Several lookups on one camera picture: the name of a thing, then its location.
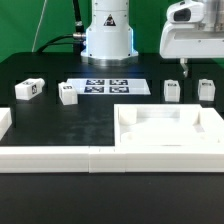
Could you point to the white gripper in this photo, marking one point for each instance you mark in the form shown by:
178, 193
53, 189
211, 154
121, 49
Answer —
194, 29

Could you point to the white square tabletop part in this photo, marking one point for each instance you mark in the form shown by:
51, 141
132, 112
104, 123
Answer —
167, 125

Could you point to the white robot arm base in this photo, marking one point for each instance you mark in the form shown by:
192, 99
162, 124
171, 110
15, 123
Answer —
109, 38

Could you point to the white marker tag sheet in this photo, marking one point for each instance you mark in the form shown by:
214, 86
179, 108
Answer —
117, 86

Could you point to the white right fence wall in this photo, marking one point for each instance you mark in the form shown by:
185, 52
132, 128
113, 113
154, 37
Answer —
221, 114

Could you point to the white fence wall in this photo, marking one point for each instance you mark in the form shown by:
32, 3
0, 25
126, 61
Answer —
221, 114
91, 159
5, 121

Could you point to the white left fence wall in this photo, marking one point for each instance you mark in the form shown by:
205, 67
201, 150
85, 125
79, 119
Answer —
5, 121

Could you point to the white front fence wall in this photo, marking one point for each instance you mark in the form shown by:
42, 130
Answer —
91, 159

